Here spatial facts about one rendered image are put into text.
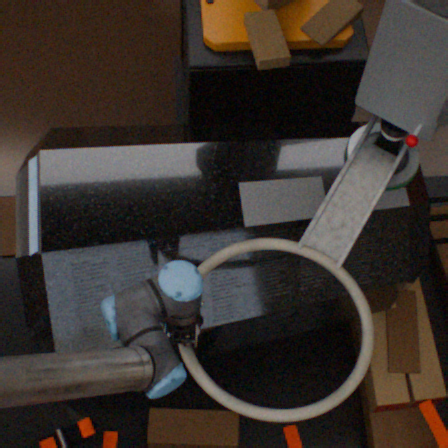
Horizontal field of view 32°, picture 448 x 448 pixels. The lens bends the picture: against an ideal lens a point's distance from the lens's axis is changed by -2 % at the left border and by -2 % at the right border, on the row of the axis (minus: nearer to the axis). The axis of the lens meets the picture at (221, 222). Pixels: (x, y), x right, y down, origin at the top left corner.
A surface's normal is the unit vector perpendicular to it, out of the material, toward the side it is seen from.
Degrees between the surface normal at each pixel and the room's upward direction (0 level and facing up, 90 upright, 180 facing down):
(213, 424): 0
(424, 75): 90
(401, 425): 0
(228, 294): 45
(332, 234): 15
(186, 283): 7
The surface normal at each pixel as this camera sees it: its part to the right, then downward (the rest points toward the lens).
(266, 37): 0.04, -0.45
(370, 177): -0.09, -0.25
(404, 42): -0.52, 0.75
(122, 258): 0.14, 0.30
